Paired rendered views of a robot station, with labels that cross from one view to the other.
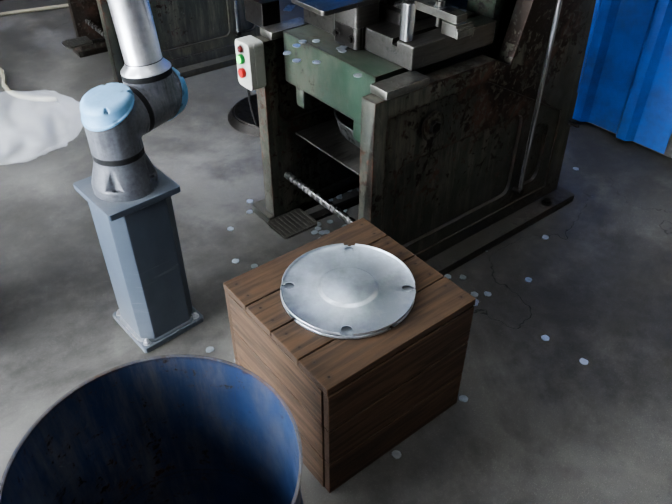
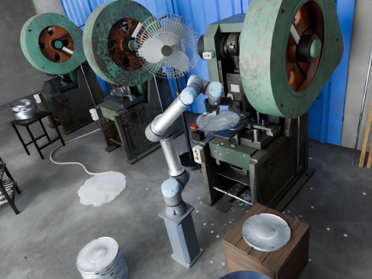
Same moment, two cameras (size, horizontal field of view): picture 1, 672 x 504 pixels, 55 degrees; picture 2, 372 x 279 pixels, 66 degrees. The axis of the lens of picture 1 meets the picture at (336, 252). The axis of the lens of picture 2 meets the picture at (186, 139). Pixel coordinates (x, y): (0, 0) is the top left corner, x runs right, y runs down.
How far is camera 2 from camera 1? 0.66 m
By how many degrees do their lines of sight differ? 10
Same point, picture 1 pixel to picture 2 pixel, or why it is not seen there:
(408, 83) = (262, 155)
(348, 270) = (263, 225)
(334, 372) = (276, 264)
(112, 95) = (171, 184)
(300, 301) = (252, 240)
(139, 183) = (183, 210)
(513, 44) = (287, 130)
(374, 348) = (285, 252)
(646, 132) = (331, 139)
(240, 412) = not seen: outside the picture
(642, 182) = (336, 158)
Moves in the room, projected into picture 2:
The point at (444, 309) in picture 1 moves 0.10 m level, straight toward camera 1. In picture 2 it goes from (301, 232) to (305, 245)
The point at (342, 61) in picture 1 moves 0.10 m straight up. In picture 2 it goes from (235, 150) to (234, 139)
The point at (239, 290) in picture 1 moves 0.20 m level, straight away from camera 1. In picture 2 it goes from (229, 241) to (216, 220)
